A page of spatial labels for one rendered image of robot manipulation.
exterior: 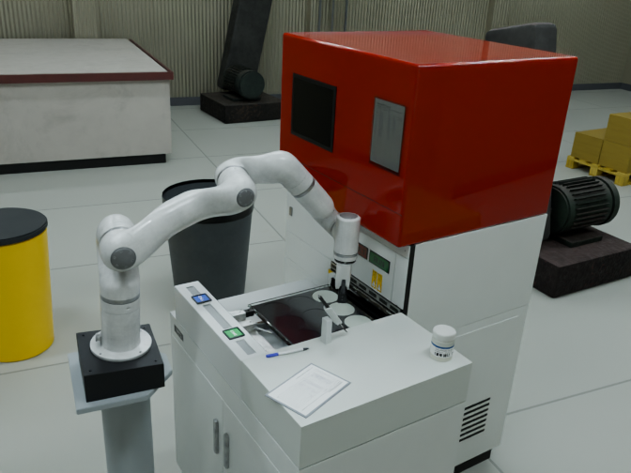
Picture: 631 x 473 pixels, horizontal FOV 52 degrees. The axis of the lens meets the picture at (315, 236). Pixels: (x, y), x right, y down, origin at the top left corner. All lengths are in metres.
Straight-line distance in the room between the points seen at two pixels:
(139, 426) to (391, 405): 0.86
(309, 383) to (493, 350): 1.10
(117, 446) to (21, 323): 1.58
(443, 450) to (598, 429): 1.54
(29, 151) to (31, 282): 3.36
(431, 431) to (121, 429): 1.00
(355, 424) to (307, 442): 0.16
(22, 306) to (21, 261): 0.26
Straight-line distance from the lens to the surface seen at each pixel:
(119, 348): 2.15
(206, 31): 9.84
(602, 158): 7.88
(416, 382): 1.98
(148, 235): 1.95
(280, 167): 2.01
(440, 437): 2.21
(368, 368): 2.01
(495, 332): 2.76
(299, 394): 1.88
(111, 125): 6.93
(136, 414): 2.29
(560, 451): 3.45
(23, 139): 6.91
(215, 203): 1.95
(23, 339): 3.86
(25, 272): 3.68
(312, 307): 2.43
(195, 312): 2.30
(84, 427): 3.39
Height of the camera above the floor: 2.10
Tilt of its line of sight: 23 degrees down
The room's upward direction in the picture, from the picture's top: 3 degrees clockwise
